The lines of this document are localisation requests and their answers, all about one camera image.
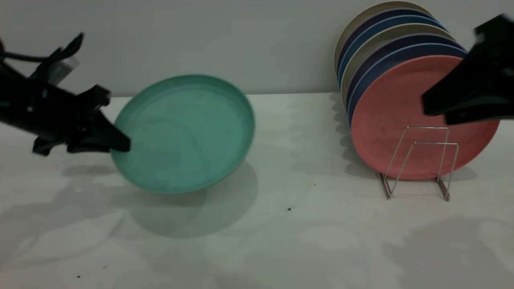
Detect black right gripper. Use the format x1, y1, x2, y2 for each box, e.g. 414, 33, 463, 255
422, 14, 514, 125

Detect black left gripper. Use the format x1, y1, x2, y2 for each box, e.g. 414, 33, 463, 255
0, 70, 131, 156

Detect green round plate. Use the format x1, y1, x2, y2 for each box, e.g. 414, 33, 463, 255
110, 74, 256, 195

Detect blue round plate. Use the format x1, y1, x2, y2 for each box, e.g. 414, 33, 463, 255
348, 43, 468, 125
338, 15, 446, 89

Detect pink round plate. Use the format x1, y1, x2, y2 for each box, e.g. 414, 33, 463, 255
351, 55, 500, 181

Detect dark purple round plate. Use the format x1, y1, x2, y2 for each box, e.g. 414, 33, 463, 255
345, 34, 466, 113
337, 9, 436, 77

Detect beige round plate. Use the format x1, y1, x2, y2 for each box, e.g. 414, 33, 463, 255
333, 1, 432, 75
341, 23, 456, 109

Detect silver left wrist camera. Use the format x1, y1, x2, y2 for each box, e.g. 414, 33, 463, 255
30, 54, 80, 87

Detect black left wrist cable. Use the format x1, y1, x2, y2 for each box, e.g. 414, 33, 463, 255
0, 33, 85, 63

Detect metal wire dish rack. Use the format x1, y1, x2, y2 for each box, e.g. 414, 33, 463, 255
377, 126, 459, 201

